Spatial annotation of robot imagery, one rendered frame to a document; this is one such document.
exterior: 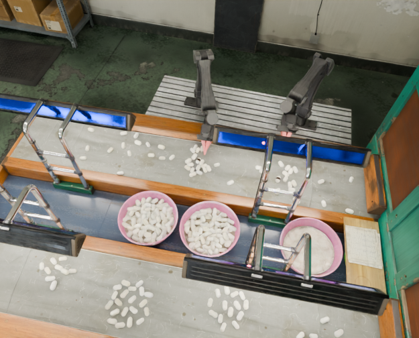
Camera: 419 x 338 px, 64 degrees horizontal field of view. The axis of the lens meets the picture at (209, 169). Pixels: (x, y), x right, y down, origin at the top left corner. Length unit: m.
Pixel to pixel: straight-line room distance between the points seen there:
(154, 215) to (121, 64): 2.25
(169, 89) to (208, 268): 1.38
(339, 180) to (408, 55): 2.19
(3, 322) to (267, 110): 1.65
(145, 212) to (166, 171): 0.25
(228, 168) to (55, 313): 0.97
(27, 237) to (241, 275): 0.70
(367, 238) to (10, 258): 1.52
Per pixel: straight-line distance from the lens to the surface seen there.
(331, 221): 1.63
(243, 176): 1.68
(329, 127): 2.11
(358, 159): 1.45
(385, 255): 1.62
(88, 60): 3.69
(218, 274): 1.09
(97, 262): 1.53
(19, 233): 1.27
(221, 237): 1.51
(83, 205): 1.75
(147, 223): 1.55
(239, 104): 2.11
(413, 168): 1.54
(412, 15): 3.57
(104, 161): 1.79
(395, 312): 1.47
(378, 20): 3.54
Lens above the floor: 2.12
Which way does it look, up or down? 55 degrees down
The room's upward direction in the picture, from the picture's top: 2 degrees clockwise
